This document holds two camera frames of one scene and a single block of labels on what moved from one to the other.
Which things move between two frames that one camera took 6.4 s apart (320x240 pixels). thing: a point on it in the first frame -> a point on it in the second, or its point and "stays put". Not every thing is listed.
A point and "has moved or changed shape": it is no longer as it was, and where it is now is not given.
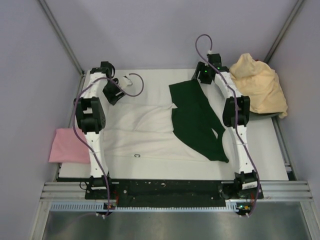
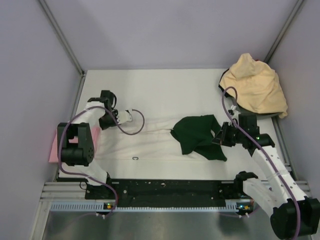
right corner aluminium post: x=283 y=31 stays put
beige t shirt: x=259 y=82 stays put
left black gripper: x=111 y=97 -> x=105 y=126
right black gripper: x=200 y=67 -> x=221 y=138
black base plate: x=168 y=192 stays put
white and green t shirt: x=192 y=129 has moved or changed shape
